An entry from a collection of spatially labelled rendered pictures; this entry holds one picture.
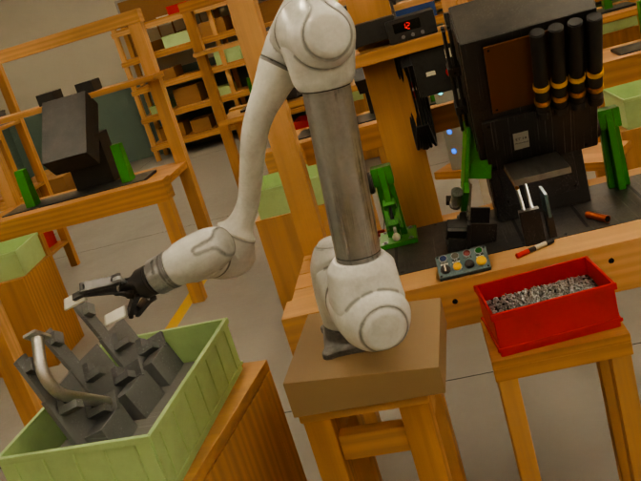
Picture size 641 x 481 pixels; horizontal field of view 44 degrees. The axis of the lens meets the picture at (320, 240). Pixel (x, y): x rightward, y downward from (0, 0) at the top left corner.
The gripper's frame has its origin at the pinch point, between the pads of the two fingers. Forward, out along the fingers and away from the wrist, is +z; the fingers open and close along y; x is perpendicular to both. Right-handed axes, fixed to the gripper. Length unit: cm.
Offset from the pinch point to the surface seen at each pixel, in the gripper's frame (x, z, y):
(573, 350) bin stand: 32, -95, -64
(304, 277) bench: -34, -18, -87
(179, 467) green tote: 37.3, -5.1, -21.1
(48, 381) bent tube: 14.0, 12.1, 2.0
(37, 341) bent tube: 3.9, 12.6, 4.4
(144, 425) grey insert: 20.0, 10.0, -29.0
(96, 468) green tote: 34.8, 8.4, -8.0
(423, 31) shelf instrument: -84, -90, -64
